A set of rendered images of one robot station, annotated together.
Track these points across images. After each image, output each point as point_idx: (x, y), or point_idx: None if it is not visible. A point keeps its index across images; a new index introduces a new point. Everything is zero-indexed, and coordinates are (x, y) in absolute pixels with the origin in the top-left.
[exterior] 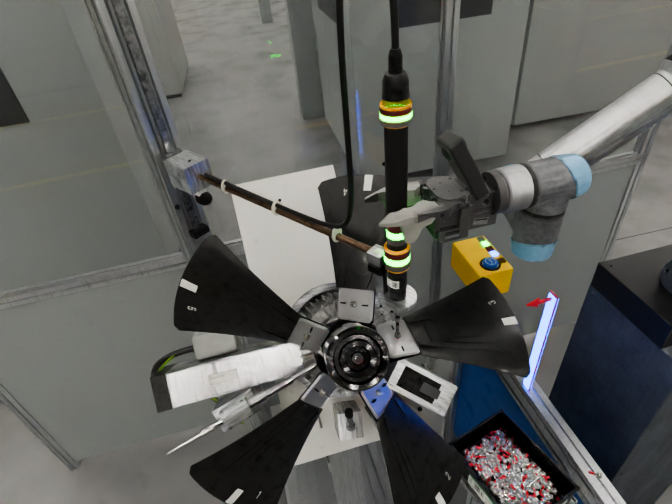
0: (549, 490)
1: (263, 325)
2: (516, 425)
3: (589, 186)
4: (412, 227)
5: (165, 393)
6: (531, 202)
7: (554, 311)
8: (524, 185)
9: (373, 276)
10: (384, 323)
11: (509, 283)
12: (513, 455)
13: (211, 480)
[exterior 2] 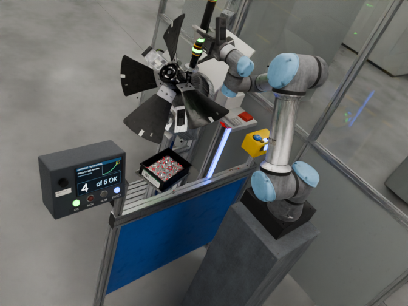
0: (161, 179)
1: (171, 50)
2: (185, 167)
3: (241, 71)
4: (197, 34)
5: (147, 51)
6: (224, 59)
7: (224, 135)
8: (226, 50)
9: (198, 62)
10: (190, 84)
11: (254, 152)
12: (172, 170)
13: (123, 64)
